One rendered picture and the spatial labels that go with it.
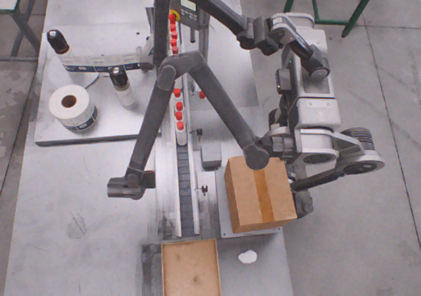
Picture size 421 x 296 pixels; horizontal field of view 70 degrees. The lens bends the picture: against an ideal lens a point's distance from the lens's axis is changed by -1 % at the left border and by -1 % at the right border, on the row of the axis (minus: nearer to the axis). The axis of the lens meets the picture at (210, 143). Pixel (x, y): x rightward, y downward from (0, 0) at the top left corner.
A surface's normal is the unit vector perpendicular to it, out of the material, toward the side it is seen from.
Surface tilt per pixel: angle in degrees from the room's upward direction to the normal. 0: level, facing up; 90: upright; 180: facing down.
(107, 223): 0
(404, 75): 0
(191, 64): 50
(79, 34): 0
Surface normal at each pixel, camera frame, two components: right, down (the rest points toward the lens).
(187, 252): 0.04, -0.39
